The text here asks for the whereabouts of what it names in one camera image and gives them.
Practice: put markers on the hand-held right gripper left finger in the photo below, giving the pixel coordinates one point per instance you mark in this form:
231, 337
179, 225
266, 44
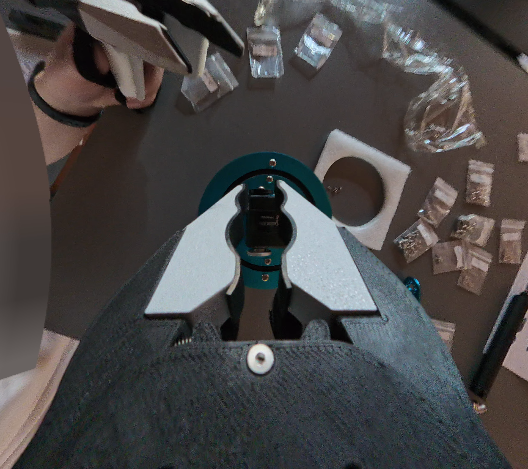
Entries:
194, 271

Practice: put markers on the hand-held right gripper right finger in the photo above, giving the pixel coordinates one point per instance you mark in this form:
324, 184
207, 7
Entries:
326, 266

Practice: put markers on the blue metal U bracket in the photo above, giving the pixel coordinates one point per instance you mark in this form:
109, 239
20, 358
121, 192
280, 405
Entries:
413, 286

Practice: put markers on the blue round base with servo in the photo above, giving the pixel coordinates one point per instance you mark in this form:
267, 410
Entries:
251, 164

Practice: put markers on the person's left forearm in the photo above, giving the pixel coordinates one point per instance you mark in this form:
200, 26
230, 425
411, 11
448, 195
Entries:
62, 138

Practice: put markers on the dark desk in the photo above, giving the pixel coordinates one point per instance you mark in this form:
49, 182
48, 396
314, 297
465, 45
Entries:
144, 171

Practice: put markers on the person's left hand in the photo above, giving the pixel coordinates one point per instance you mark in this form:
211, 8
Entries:
62, 81

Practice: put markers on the small loose screws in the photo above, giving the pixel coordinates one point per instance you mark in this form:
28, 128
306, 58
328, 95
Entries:
335, 188

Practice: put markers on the clear zip bag with part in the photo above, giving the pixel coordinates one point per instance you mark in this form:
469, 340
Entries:
317, 41
210, 83
266, 52

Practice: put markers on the black wrist band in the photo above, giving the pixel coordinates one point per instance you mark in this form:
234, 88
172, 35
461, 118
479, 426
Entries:
62, 119

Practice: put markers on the white foam square with hole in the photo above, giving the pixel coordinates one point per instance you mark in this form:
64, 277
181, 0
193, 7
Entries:
354, 143

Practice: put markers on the cluster of small screw bags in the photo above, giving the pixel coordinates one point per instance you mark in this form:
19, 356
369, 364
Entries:
478, 184

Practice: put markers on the crumpled clear plastic bag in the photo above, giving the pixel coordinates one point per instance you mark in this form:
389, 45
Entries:
441, 114

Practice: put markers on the black screwdriver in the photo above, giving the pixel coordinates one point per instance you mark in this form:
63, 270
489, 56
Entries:
501, 349

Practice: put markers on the printed instruction sheet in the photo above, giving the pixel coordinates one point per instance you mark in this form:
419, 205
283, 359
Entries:
519, 361

